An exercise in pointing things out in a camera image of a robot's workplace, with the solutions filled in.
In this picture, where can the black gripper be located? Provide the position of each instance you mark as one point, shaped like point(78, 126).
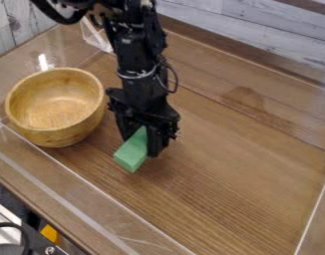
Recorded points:
point(139, 105)

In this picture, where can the green rectangular block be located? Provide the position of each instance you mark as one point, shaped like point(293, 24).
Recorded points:
point(133, 152)

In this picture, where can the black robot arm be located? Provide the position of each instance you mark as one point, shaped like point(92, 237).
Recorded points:
point(131, 24)

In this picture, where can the brown wooden bowl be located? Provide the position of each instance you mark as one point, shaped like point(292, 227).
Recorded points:
point(55, 106)

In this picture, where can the yellow and black device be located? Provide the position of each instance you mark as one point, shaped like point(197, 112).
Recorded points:
point(47, 230)

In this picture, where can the clear acrylic corner bracket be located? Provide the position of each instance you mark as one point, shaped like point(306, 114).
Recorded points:
point(95, 37)

